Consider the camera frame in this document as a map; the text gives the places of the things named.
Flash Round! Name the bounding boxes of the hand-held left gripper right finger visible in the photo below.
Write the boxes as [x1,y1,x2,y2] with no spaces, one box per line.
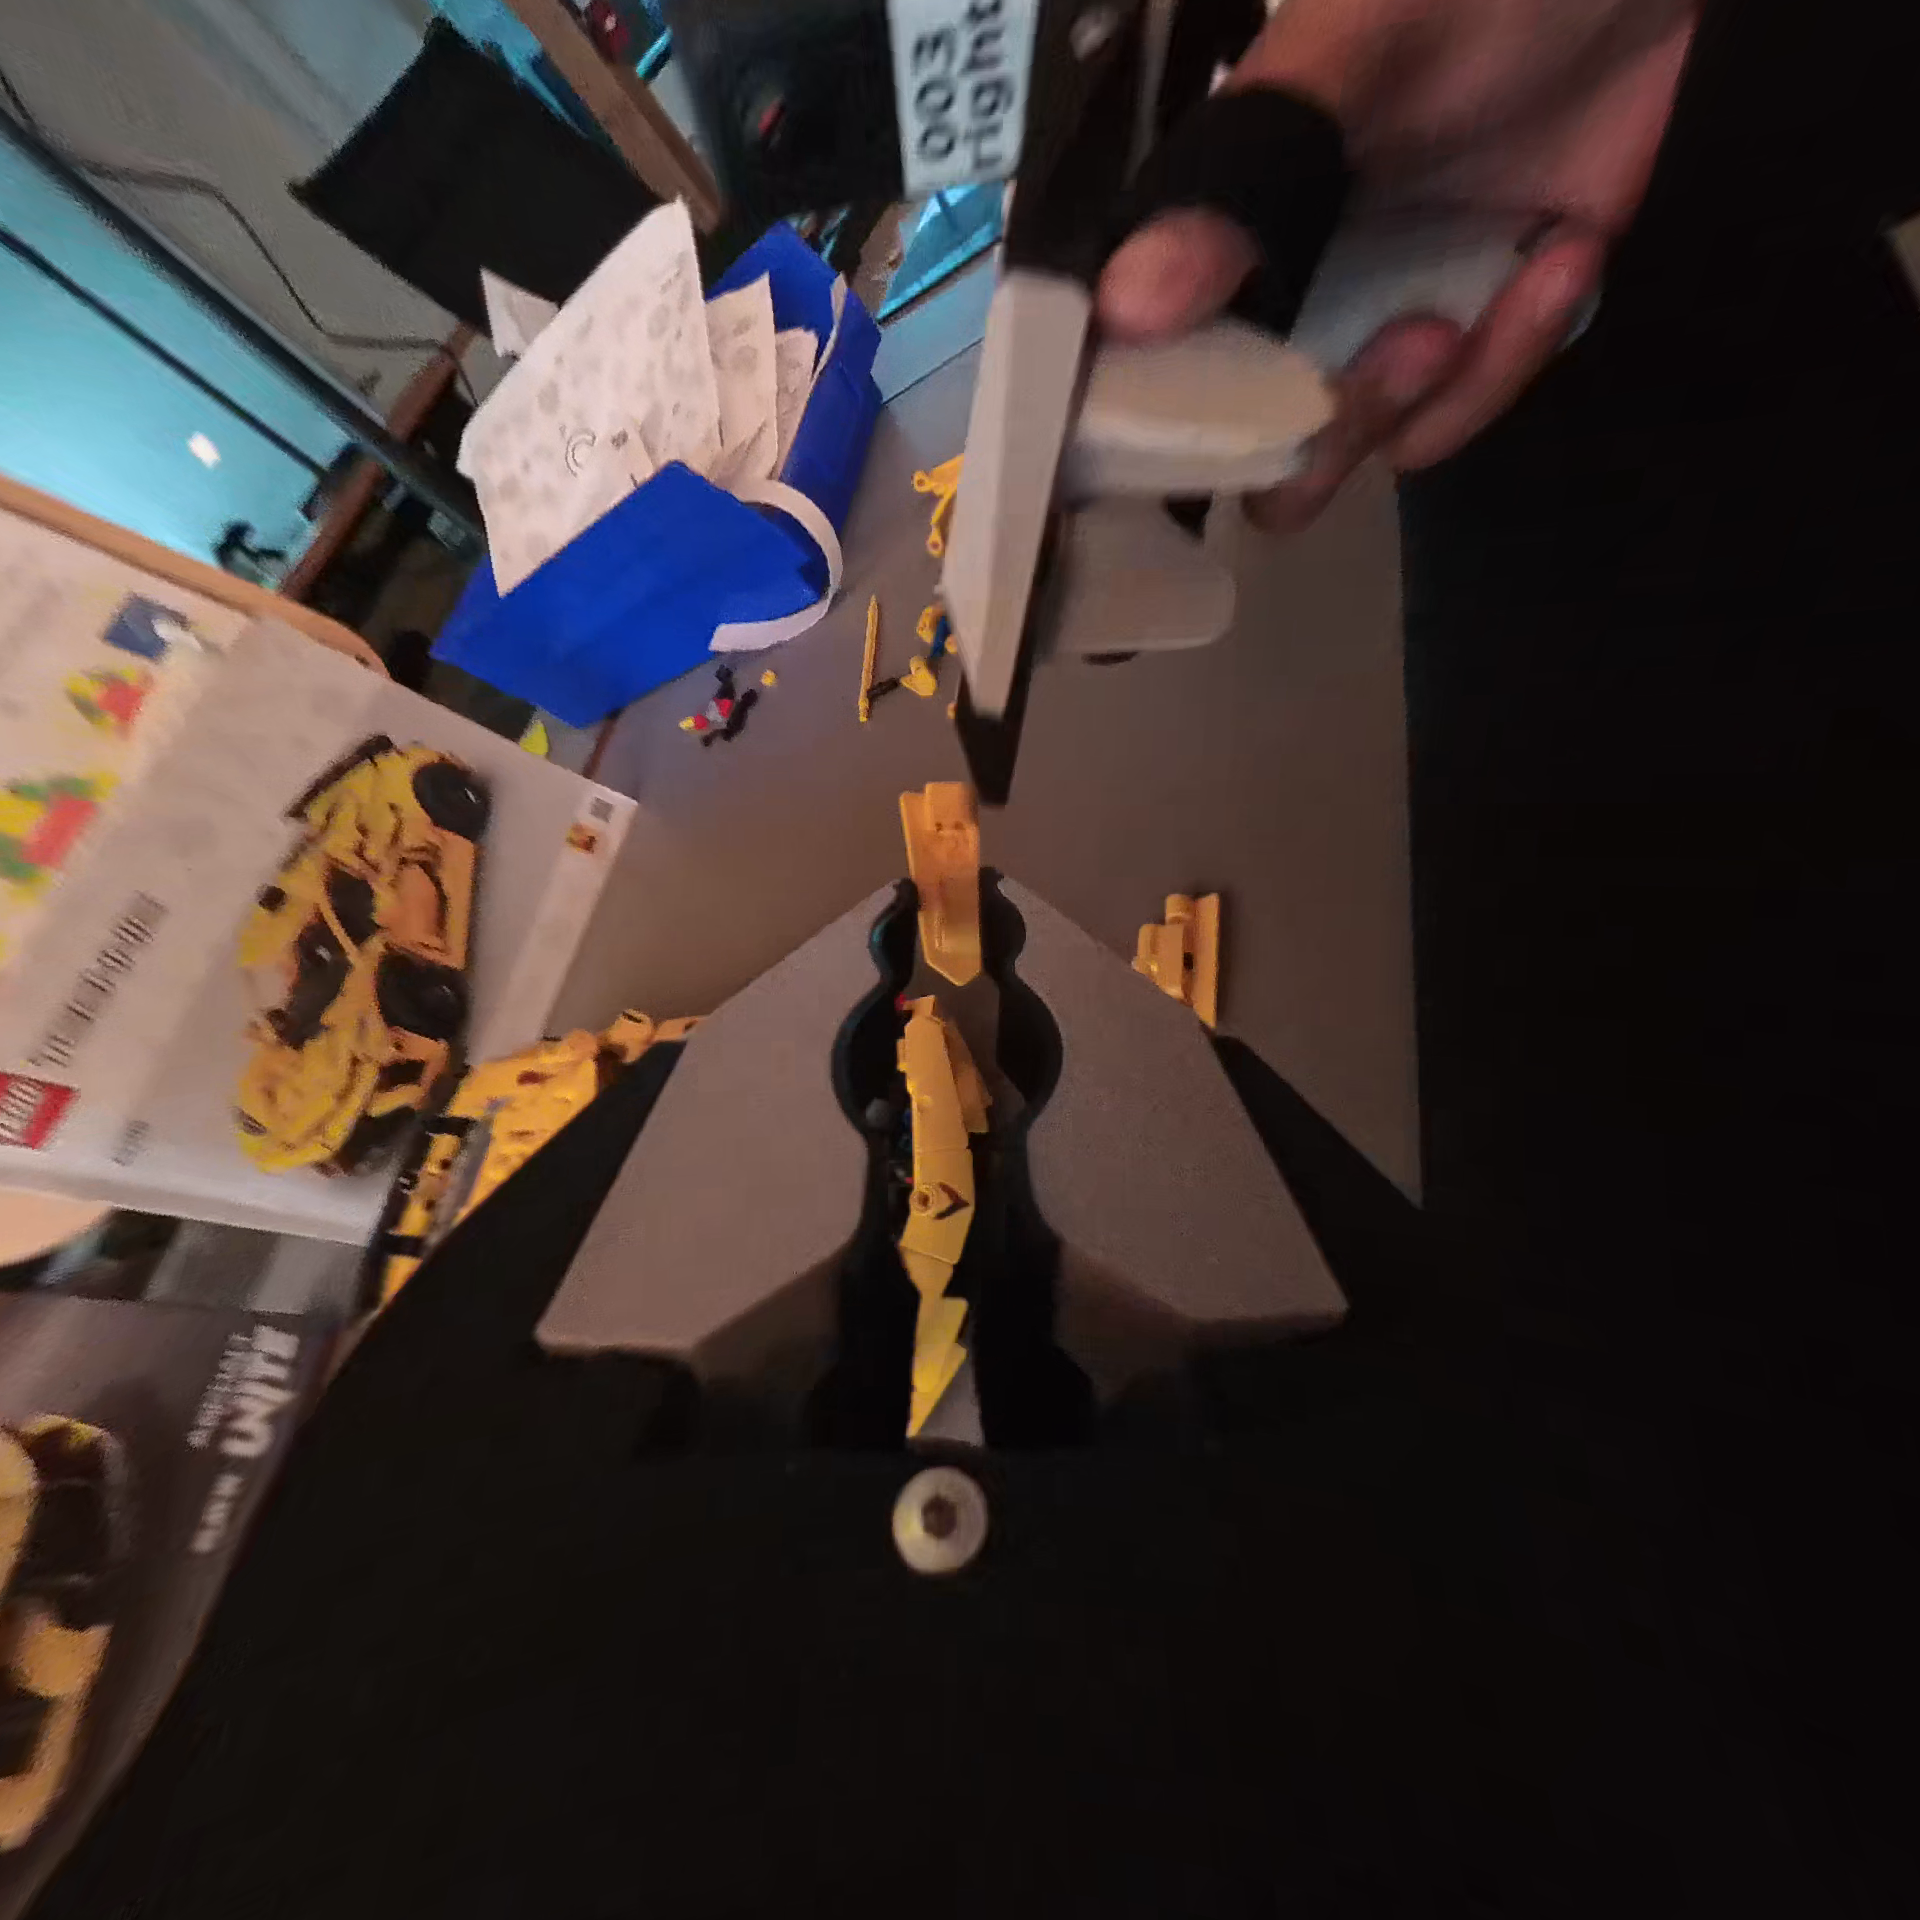
[972,875,1349,1451]

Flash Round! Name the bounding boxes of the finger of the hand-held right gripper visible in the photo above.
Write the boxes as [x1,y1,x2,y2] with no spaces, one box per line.
[944,273,1099,806]

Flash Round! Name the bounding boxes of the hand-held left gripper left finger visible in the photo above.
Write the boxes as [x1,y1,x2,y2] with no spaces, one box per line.
[536,881,921,1451]

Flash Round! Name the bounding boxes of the yellow brick toy car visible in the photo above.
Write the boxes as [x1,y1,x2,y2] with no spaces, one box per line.
[367,997,994,1449]

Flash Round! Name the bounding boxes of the yellow perforated brick piece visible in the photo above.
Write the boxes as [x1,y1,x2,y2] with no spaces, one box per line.
[1131,893,1224,1031]

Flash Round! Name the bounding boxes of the yellow curved panel piece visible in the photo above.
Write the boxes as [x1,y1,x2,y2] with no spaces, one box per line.
[896,782,987,987]

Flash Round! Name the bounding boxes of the person's right forearm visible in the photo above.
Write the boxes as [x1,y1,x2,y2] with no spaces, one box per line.
[1633,0,1920,604]

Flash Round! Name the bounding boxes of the person's right hand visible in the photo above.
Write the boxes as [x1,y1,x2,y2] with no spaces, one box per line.
[1094,0,1704,532]

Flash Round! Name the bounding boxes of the white paper strip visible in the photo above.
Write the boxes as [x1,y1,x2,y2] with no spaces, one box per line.
[707,476,845,658]

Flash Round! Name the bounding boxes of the pile of small brick pieces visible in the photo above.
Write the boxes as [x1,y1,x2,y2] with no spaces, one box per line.
[896,600,962,723]

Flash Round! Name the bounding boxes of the heap of dark pins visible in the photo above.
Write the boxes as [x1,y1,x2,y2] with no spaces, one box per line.
[675,665,780,751]

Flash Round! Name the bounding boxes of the blue plastic bin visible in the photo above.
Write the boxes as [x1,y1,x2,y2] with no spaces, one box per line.
[434,221,886,733]

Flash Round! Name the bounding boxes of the white printed paper bag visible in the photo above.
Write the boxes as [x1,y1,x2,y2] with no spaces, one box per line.
[456,199,845,598]

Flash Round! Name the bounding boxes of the white instruction booklet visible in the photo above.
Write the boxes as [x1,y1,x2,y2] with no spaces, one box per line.
[0,618,641,1250]

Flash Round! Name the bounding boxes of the black upright panel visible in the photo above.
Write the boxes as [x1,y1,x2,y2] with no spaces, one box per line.
[288,16,670,380]

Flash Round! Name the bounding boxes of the dark toy car box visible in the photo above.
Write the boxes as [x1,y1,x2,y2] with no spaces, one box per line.
[0,1229,353,1920]

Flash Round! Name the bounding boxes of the leaflet with colourful pictures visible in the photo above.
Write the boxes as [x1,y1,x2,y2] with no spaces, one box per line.
[0,502,250,961]

